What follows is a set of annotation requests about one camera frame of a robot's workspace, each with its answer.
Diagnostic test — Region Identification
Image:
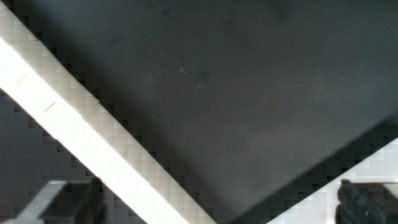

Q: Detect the white drawer cabinet frame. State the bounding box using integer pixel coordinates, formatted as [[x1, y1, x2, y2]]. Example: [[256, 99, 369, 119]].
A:
[[0, 3, 217, 224]]

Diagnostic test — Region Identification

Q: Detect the white drawer box with knob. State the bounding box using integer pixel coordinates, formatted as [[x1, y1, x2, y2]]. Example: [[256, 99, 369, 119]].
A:
[[266, 138, 398, 224]]

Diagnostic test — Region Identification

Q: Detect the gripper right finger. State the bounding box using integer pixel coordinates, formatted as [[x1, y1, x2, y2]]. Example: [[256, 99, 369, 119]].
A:
[[334, 179, 398, 224]]

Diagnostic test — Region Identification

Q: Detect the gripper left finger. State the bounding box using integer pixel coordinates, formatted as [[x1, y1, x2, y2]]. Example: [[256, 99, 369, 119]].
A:
[[5, 180, 106, 224]]

